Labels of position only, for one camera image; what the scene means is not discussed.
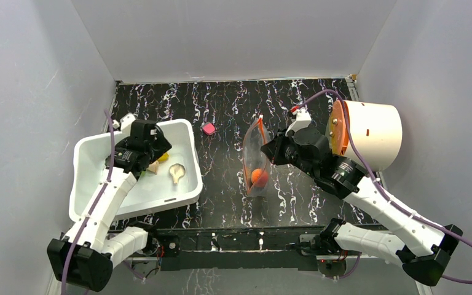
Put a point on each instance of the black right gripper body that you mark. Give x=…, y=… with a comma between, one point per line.
x=280, y=148

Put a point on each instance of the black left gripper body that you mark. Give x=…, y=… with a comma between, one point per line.
x=151, y=152

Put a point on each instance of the clear orange zip bag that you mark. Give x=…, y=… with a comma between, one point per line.
x=256, y=136

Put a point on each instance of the orange peach toy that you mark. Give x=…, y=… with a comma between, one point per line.
x=259, y=178

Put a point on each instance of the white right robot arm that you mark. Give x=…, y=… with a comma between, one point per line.
x=420, y=250

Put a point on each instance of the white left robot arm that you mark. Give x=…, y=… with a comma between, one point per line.
x=97, y=228

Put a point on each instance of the yellow starfruit toy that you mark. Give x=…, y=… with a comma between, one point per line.
x=164, y=157

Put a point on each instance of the beige garlic toy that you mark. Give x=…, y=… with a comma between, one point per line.
x=153, y=167

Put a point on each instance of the beige mushroom toy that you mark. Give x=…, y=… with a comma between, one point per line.
x=177, y=171

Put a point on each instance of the white plastic bin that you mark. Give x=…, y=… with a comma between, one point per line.
x=152, y=193

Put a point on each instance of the small pink cube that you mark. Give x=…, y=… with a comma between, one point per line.
x=208, y=128

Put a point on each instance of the white orange cylinder container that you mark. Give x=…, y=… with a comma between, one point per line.
x=376, y=132

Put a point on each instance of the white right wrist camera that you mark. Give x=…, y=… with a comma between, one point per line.
x=300, y=118

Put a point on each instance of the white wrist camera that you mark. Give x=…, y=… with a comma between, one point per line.
x=126, y=120
x=300, y=118

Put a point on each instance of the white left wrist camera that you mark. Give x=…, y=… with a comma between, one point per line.
x=126, y=120

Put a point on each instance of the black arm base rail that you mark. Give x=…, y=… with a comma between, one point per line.
x=177, y=249

